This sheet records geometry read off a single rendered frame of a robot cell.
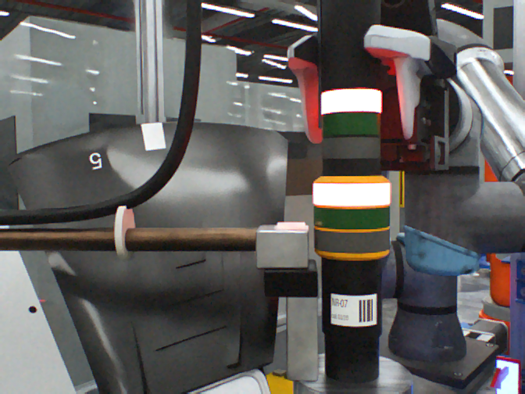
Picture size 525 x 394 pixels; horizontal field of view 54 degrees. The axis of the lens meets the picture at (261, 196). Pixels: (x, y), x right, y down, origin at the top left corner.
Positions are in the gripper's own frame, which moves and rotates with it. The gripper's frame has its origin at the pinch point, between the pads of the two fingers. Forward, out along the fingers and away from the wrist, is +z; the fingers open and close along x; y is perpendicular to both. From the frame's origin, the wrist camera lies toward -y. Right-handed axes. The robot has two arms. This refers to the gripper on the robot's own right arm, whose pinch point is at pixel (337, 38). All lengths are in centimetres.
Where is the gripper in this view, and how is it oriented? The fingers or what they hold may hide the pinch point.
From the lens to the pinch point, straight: 29.9
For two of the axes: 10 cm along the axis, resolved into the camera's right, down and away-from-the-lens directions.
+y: 0.1, 10.0, 0.4
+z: -4.9, 0.4, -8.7
